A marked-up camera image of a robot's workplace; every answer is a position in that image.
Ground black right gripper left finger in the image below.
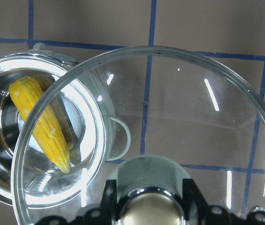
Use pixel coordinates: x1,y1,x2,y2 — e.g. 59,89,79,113
36,180,117,225

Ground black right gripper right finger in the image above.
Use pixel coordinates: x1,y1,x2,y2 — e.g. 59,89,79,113
182,179,265,225

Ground pale green cooking pot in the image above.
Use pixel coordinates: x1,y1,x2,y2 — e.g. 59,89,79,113
0,43,131,208

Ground glass pot lid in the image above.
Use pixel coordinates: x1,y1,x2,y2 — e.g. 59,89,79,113
13,46,265,225

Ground yellow corn cob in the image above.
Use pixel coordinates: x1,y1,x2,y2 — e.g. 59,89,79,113
8,76,70,173

